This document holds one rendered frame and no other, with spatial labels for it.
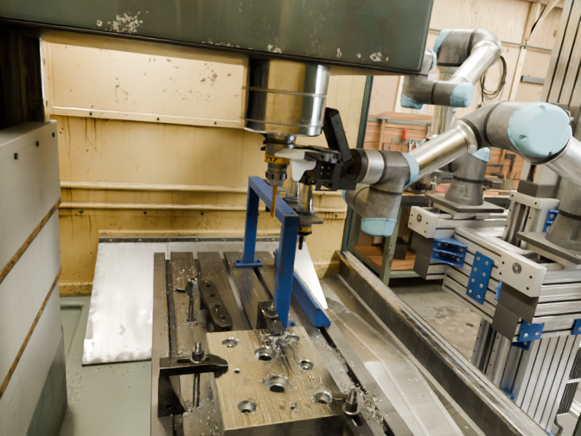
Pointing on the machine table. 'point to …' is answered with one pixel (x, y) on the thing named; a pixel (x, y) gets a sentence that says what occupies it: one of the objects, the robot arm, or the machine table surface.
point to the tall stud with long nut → (191, 297)
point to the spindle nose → (283, 97)
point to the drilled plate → (296, 421)
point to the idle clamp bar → (208, 299)
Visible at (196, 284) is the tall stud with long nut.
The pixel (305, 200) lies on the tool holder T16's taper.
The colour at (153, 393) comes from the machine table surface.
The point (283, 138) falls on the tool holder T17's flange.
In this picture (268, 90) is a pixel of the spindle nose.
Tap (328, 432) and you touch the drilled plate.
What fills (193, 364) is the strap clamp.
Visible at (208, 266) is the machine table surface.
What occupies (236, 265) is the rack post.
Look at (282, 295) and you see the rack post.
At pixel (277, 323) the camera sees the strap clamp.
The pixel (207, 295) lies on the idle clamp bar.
